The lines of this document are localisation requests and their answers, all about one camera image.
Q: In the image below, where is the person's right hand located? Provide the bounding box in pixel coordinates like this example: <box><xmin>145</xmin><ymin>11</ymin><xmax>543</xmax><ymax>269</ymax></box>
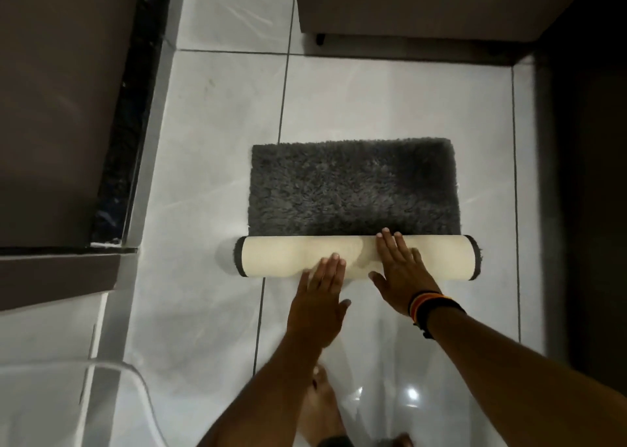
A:
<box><xmin>368</xmin><ymin>227</ymin><xmax>444</xmax><ymax>316</ymax></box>

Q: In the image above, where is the person's left hand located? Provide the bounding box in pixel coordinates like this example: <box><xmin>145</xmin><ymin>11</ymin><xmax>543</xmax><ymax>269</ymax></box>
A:
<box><xmin>286</xmin><ymin>253</ymin><xmax>352</xmax><ymax>350</ymax></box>

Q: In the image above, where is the grey shaggy bath mat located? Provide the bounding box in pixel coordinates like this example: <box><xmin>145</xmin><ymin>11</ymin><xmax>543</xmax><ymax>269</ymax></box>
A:
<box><xmin>233</xmin><ymin>137</ymin><xmax>485</xmax><ymax>281</ymax></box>

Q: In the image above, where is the person's left forearm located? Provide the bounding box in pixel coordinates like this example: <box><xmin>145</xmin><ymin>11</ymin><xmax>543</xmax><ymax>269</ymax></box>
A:
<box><xmin>196</xmin><ymin>333</ymin><xmax>335</xmax><ymax>447</ymax></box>

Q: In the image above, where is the person's right forearm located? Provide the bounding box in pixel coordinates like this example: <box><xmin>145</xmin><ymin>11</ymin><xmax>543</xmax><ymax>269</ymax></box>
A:
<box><xmin>425</xmin><ymin>306</ymin><xmax>627</xmax><ymax>447</ymax></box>

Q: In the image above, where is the black wristband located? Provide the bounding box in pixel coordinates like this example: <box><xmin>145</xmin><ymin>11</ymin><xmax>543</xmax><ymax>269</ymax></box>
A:
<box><xmin>417</xmin><ymin>297</ymin><xmax>466</xmax><ymax>340</ymax></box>

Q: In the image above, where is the person's left foot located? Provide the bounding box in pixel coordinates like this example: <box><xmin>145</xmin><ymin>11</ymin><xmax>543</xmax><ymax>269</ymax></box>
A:
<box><xmin>298</xmin><ymin>365</ymin><xmax>347</xmax><ymax>447</ymax></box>

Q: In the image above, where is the black marble threshold strip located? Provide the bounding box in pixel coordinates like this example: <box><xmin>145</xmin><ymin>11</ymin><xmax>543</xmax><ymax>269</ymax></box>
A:
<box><xmin>90</xmin><ymin>0</ymin><xmax>175</xmax><ymax>246</ymax></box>

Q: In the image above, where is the brown cabinet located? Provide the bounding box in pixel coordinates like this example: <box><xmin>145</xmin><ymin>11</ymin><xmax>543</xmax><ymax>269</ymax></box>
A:
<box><xmin>293</xmin><ymin>0</ymin><xmax>604</xmax><ymax>43</ymax></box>

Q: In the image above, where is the brown door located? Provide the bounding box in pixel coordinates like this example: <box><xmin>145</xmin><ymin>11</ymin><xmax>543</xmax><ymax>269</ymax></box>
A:
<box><xmin>0</xmin><ymin>0</ymin><xmax>149</xmax><ymax>249</ymax></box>

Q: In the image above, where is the multicoloured beaded bracelet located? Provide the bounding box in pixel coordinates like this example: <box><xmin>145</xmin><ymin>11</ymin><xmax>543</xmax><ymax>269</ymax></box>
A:
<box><xmin>408</xmin><ymin>291</ymin><xmax>444</xmax><ymax>326</ymax></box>

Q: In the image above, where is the brown door frame panel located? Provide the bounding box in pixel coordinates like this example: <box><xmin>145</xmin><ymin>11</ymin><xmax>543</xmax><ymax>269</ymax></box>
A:
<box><xmin>0</xmin><ymin>252</ymin><xmax>124</xmax><ymax>313</ymax></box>

